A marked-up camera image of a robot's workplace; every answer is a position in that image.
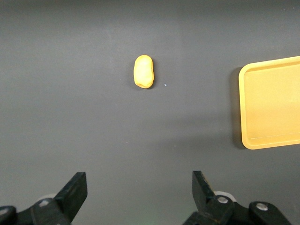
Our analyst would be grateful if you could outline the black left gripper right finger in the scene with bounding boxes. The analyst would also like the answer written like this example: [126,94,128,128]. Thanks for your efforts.
[182,170,293,225]

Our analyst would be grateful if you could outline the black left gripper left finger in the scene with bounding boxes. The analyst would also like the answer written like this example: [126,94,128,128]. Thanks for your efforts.
[0,172,88,225]

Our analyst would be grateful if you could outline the yellow toy potato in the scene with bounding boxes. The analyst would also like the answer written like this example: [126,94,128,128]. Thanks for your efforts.
[134,54,155,89]

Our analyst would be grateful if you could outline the yellow plastic tray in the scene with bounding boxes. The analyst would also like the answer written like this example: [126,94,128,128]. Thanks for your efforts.
[238,55,300,150]

